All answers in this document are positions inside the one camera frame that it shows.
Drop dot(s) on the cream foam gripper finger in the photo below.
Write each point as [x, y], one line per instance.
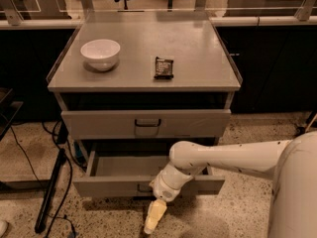
[156, 211]

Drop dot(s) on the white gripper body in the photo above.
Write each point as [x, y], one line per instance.
[165, 189]

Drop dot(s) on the grey drawer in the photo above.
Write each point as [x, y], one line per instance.
[131, 124]
[119, 176]

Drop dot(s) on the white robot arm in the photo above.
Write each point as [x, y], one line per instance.
[291, 165]

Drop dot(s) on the grey top drawer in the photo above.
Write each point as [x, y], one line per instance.
[131, 124]

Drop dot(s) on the grey drawer cabinet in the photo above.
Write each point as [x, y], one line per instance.
[203, 75]

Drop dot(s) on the dark snack packet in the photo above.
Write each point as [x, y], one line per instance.
[164, 68]

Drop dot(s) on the black power strip bar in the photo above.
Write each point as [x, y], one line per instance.
[48, 196]

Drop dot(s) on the white ceramic bowl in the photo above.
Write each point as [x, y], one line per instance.
[101, 54]

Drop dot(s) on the black side table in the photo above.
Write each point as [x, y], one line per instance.
[8, 109]

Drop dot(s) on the white rail ledge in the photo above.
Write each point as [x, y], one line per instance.
[215, 21]

